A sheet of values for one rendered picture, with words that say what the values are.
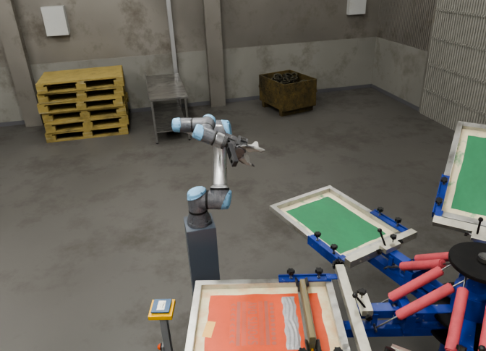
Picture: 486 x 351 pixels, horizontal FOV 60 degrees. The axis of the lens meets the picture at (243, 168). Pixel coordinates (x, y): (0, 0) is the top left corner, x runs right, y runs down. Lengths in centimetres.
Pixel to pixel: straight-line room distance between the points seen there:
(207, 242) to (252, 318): 57
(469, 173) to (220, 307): 187
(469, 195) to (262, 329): 164
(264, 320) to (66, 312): 220
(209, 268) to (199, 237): 25
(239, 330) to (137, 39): 693
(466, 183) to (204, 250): 179
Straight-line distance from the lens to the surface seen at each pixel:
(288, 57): 911
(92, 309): 406
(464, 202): 310
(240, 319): 236
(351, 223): 310
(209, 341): 228
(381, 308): 236
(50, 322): 409
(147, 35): 854
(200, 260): 273
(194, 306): 241
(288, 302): 244
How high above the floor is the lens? 265
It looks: 26 degrees down
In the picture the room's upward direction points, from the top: 2 degrees counter-clockwise
